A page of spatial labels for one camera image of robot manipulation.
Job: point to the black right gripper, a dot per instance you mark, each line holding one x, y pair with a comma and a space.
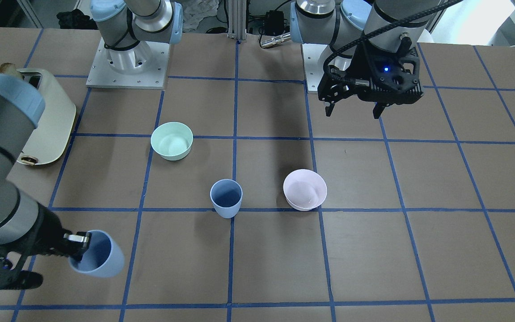
46, 235

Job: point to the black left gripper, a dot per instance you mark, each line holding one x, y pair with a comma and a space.
364, 63

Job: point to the blue cup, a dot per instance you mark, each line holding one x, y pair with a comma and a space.
102, 259
226, 196

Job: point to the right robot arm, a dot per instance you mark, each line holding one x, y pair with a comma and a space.
26, 227

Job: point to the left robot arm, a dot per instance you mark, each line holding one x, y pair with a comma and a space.
341, 25

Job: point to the pink bowl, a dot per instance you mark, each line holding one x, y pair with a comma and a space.
304, 189

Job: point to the white toaster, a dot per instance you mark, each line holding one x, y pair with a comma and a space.
48, 141

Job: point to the green bowl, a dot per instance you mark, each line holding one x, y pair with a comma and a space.
172, 141

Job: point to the bread slice in toaster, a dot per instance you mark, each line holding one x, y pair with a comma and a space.
9, 69

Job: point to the aluminium frame post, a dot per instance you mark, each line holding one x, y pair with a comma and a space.
237, 14

